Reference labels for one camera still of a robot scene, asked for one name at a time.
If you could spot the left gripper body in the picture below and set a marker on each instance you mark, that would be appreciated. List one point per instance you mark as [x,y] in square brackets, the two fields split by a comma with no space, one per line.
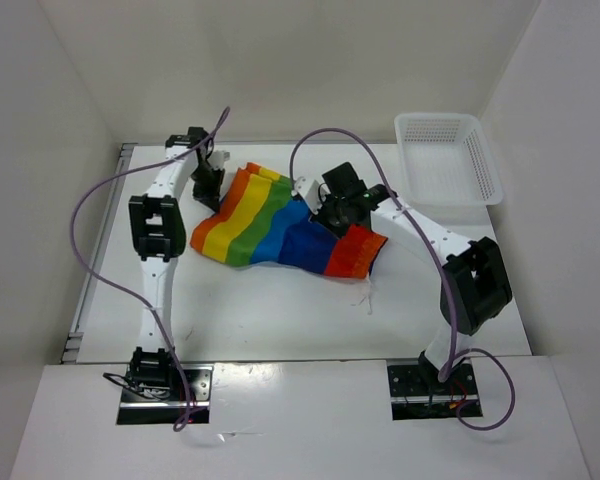
[206,181]

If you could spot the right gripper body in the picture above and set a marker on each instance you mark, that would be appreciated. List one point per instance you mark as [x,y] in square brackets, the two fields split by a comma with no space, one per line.
[333,216]

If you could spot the rainbow striped shorts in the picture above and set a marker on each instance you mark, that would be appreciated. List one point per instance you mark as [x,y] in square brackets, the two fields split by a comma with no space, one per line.
[258,221]

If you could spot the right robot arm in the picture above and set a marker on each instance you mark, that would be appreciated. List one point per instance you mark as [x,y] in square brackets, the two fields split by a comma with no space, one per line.
[474,283]

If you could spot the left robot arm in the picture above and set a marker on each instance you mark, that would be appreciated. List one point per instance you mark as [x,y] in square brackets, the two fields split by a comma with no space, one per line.
[159,238]

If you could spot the white plastic basket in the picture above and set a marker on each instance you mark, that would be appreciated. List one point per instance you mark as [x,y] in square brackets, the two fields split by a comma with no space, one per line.
[446,160]

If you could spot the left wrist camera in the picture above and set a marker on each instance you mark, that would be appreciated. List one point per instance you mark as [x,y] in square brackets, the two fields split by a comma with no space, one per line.
[218,159]

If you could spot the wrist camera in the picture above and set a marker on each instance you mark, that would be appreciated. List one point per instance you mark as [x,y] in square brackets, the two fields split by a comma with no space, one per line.
[218,159]
[308,191]

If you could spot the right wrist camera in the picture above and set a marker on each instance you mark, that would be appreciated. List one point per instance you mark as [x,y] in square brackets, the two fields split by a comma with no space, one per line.
[308,191]

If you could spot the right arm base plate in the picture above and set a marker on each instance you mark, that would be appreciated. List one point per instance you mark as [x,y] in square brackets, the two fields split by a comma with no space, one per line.
[411,398]

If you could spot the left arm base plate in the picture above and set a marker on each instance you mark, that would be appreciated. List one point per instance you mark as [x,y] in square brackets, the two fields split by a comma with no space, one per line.
[140,405]

